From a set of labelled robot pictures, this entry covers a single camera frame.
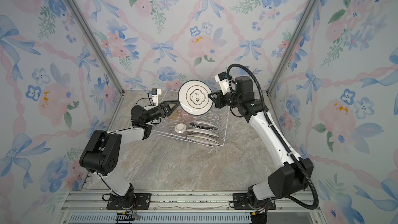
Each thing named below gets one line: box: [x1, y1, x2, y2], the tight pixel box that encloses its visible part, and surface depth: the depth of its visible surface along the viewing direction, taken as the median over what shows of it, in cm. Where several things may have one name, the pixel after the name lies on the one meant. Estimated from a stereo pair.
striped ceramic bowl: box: [174, 122, 187, 134], surface depth 94 cm
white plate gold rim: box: [178, 79, 213, 116], surface depth 76 cm
